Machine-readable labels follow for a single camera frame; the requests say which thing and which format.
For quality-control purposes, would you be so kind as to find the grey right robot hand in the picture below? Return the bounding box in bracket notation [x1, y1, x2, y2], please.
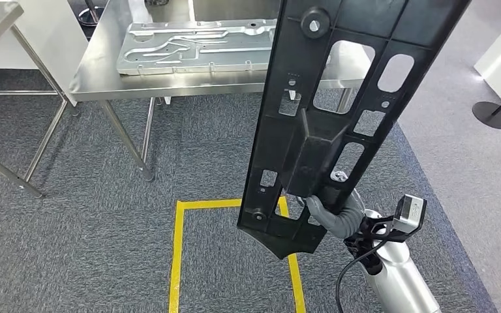
[304, 194, 346, 239]

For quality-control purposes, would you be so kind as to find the black plastic panel part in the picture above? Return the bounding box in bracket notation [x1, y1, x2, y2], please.
[237, 0, 472, 260]

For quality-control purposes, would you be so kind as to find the stainless steel workbench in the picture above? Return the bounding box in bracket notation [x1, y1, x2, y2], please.
[68, 0, 374, 183]

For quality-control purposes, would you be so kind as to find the yellow floor tape square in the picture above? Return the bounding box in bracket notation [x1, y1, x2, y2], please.
[168, 196, 307, 313]

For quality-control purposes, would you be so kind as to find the stamped grey metal plate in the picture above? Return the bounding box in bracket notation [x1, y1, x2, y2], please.
[116, 19, 277, 76]

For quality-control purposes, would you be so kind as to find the white cabinet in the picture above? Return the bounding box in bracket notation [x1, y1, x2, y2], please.
[0, 0, 89, 107]

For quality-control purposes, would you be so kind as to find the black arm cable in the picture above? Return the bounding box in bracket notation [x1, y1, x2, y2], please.
[335, 241, 389, 313]

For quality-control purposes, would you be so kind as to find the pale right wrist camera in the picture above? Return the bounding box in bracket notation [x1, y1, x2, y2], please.
[392, 194, 428, 236]

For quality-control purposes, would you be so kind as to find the black stanchion post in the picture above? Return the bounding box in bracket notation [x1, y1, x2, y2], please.
[77, 0, 104, 27]
[472, 82, 501, 130]

